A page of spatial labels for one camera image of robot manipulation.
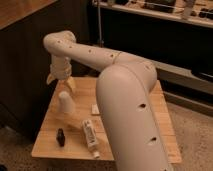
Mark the metal shelf rack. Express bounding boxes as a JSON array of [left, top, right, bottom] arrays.
[[92, 0, 213, 51]]

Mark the grey metal beam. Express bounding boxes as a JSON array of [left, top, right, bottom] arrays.
[[153, 60, 213, 117]]

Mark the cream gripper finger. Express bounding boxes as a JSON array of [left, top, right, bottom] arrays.
[[46, 74, 55, 85], [64, 76, 76, 92]]

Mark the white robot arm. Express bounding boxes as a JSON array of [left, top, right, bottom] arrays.
[[43, 31, 173, 171]]

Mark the wooden cabinet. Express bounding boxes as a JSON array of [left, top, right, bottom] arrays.
[[0, 0, 89, 140]]

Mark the white tube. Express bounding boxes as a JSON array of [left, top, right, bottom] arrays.
[[82, 119, 100, 159]]

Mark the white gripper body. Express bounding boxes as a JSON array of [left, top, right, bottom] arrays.
[[50, 65, 71, 80]]

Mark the small dark bottle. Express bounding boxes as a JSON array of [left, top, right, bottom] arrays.
[[56, 128, 65, 147]]

